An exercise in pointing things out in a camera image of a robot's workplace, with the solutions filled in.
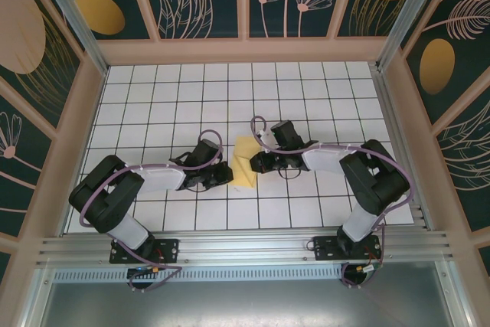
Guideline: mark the yellow cloth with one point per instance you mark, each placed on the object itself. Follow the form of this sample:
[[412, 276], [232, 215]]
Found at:
[[241, 174]]

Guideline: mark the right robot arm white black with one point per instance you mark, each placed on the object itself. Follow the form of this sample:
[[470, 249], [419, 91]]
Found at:
[[321, 160]]

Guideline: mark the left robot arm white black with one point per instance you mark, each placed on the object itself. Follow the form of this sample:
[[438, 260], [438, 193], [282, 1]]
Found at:
[[161, 181]]

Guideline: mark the grey sheet metal panel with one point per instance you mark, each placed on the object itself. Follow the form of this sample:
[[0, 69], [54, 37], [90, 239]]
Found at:
[[245, 304]]

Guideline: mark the aluminium cross rail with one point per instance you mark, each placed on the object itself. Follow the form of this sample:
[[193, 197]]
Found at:
[[245, 246]]

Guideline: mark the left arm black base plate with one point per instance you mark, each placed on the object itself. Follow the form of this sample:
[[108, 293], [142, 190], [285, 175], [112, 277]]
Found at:
[[168, 246]]

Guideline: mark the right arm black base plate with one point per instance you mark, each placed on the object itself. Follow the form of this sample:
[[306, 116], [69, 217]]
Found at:
[[325, 248]]

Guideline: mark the aluminium side rail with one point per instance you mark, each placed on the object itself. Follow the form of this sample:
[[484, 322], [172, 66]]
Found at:
[[398, 120]]

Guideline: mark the aluminium corner post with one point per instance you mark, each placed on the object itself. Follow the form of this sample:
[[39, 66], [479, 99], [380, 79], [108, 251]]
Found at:
[[406, 9], [72, 17]]

